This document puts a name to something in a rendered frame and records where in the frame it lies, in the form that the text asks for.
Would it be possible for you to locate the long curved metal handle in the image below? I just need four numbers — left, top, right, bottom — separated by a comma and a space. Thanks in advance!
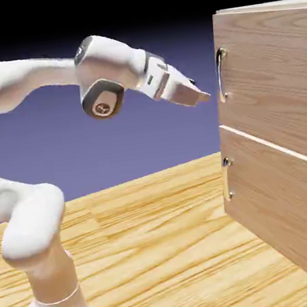
212, 46, 234, 104

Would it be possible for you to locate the large light wood door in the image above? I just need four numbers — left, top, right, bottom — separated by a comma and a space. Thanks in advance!
203, 1, 307, 180

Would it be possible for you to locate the small light wood door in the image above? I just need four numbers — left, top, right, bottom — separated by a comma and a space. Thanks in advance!
212, 114, 307, 307

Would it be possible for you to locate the light wood cabinet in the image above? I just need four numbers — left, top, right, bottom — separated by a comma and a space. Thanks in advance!
195, 0, 307, 307

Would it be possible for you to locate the short curved metal handle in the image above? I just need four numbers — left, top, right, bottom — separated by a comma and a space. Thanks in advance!
218, 155, 240, 203

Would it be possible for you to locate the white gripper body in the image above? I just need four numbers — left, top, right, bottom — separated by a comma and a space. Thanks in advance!
156, 59, 204, 112

